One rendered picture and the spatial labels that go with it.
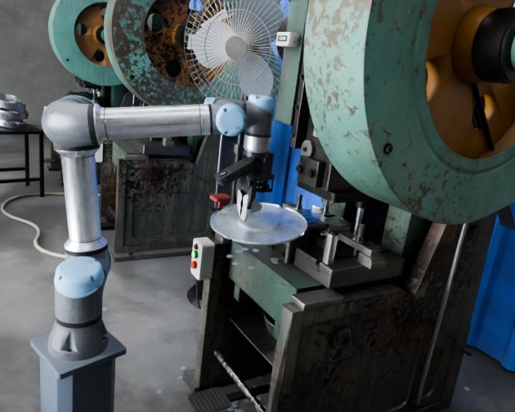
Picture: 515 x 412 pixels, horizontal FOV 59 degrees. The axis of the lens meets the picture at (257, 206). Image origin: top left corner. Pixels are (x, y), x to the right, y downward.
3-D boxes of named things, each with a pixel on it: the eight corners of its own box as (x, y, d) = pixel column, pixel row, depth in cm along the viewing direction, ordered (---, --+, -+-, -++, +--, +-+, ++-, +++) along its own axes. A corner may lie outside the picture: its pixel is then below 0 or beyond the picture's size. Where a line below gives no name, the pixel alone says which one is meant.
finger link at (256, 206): (261, 224, 135) (266, 194, 133) (244, 225, 132) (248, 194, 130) (257, 220, 138) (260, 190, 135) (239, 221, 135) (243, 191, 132)
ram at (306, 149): (315, 191, 136) (333, 90, 128) (288, 178, 149) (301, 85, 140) (359, 190, 146) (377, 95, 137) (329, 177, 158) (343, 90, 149)
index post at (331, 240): (327, 265, 132) (333, 234, 129) (320, 261, 134) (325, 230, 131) (334, 263, 133) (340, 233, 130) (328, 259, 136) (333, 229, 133)
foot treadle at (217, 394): (197, 428, 145) (199, 414, 143) (185, 407, 153) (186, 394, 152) (338, 382, 176) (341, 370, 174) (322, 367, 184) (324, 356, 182)
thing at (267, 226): (245, 197, 155) (245, 195, 155) (323, 219, 141) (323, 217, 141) (190, 226, 133) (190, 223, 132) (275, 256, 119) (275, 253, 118)
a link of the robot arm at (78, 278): (49, 324, 114) (48, 274, 110) (60, 297, 127) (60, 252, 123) (99, 324, 117) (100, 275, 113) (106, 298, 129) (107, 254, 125)
